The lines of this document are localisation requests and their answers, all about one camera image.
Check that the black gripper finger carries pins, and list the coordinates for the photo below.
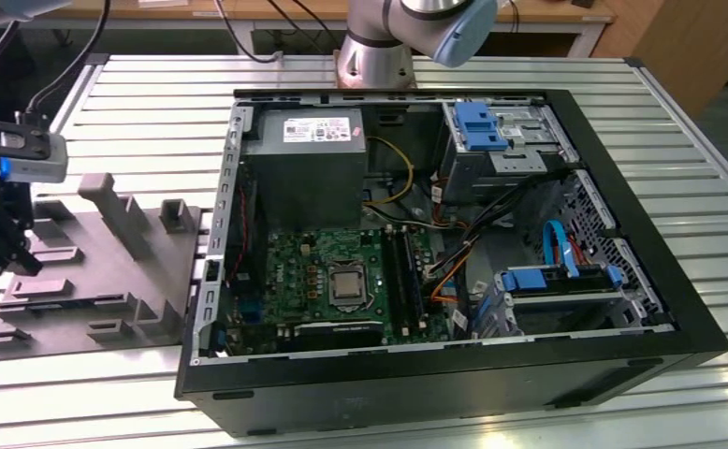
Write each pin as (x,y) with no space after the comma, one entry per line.
(23,259)

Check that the RAM stick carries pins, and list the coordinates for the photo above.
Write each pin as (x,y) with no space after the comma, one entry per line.
(57,301)
(411,276)

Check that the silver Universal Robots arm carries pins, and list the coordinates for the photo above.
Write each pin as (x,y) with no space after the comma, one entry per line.
(373,56)

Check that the grey parts rack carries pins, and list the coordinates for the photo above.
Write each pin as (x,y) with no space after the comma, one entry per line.
(102,280)

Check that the green motherboard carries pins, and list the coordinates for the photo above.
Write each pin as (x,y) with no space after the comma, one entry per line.
(294,243)

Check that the grey power supply unit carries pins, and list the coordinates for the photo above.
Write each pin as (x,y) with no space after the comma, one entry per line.
(301,187)

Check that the wooden desk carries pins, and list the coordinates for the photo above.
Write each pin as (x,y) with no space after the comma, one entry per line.
(151,10)

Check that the silver CPU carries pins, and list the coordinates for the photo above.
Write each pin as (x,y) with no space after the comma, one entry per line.
(347,284)

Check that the black graphics card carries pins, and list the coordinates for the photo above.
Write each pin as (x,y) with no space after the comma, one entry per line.
(338,327)

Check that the black open PC case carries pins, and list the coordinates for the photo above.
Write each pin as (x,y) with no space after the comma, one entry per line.
(401,393)

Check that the blue optical drive latch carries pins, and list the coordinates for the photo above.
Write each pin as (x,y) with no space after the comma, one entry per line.
(478,135)

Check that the hard disk in blue carrier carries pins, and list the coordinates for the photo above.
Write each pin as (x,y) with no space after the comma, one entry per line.
(529,280)

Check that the metal drive cage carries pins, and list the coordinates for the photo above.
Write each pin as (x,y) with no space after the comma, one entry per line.
(513,163)

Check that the wooden cabinet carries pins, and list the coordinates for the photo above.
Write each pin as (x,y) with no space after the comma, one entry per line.
(681,47)

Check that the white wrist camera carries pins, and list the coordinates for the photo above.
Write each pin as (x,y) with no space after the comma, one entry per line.
(32,159)

